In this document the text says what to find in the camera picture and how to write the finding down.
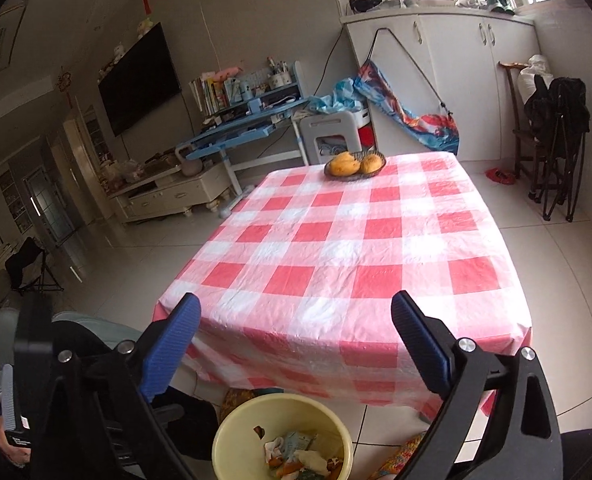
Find blue plastic bag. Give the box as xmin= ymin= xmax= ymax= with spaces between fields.
xmin=308 ymin=78 xmax=364 ymax=115

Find row of books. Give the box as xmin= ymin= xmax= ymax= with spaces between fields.
xmin=190 ymin=72 xmax=229 ymax=116

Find dark wicker fruit basket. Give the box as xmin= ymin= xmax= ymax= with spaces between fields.
xmin=324 ymin=151 xmax=387 ymax=180

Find dark wooden chair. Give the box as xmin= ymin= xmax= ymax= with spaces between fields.
xmin=498 ymin=60 xmax=542 ymax=181

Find white storage basket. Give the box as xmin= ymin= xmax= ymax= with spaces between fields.
xmin=358 ymin=110 xmax=377 ymax=151

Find white jug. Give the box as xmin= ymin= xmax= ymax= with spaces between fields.
xmin=176 ymin=144 xmax=205 ymax=177

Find small white tissue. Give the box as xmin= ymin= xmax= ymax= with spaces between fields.
xmin=265 ymin=437 xmax=287 ymax=463

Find red white checkered tablecloth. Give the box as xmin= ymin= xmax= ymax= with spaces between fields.
xmin=152 ymin=151 xmax=533 ymax=418

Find white plastic stool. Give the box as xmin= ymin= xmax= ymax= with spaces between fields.
xmin=298 ymin=110 xmax=377 ymax=166

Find black flat television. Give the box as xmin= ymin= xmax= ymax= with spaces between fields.
xmin=98 ymin=22 xmax=183 ymax=137

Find blue study desk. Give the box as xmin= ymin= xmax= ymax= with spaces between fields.
xmin=175 ymin=60 xmax=309 ymax=196

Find white sack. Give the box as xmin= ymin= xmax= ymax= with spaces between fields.
xmin=516 ymin=55 xmax=552 ymax=103

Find colourful printed sling bag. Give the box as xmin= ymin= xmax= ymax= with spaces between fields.
xmin=352 ymin=27 xmax=461 ymax=156

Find yellow plastic bin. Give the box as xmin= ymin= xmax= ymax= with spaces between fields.
xmin=212 ymin=393 xmax=354 ymax=480

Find floral patterned cushion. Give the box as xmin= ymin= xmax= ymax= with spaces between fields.
xmin=221 ymin=387 xmax=257 ymax=421

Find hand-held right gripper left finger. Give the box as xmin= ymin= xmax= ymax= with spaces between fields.
xmin=46 ymin=292 xmax=203 ymax=480

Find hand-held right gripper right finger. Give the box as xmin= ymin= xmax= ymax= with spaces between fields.
xmin=391 ymin=290 xmax=563 ymax=480

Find cream television cabinet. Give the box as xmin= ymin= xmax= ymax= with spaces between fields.
xmin=110 ymin=160 xmax=233 ymax=225

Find red slipper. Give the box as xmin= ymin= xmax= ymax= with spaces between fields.
xmin=486 ymin=167 xmax=517 ymax=186

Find plastic bags on cabinet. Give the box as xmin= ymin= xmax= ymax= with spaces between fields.
xmin=103 ymin=157 xmax=144 ymax=186

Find black folding chair with jacket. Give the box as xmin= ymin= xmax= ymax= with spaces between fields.
xmin=524 ymin=75 xmax=591 ymax=223

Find white cupboard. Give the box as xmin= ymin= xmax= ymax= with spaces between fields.
xmin=341 ymin=7 xmax=542 ymax=163

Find white pen holder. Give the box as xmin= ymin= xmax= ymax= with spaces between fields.
xmin=267 ymin=57 xmax=293 ymax=88

